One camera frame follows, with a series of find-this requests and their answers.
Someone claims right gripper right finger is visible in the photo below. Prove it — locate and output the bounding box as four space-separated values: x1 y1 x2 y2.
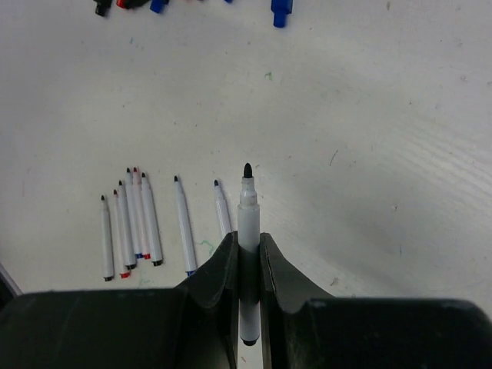
260 233 491 368

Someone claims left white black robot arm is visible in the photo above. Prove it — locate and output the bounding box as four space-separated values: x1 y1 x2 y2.
0 264 22 307

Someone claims black pen cap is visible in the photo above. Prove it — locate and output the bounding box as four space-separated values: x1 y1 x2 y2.
125 0 149 9
95 0 112 18

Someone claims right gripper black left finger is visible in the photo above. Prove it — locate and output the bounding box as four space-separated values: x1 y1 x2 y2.
1 233 238 368

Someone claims black capped pen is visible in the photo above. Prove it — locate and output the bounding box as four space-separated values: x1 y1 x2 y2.
101 195 115 281
238 163 261 346
141 172 163 267
118 180 137 270

